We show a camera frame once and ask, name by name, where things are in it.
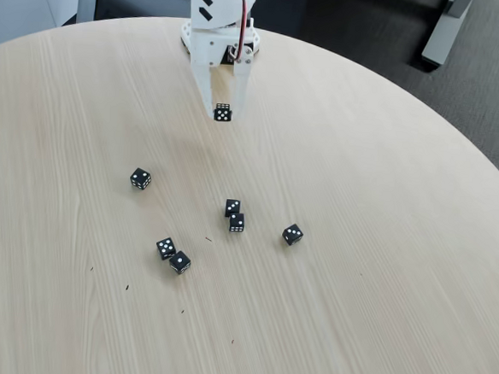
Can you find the black die with white pips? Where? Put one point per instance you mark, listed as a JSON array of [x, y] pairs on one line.
[[232, 207], [180, 262], [223, 114], [166, 248], [140, 178], [236, 222], [292, 234]]

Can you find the white cabinet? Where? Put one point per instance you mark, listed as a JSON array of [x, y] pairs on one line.
[[22, 0]]

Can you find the grey desk leg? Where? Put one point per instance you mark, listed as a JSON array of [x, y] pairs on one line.
[[440, 37]]

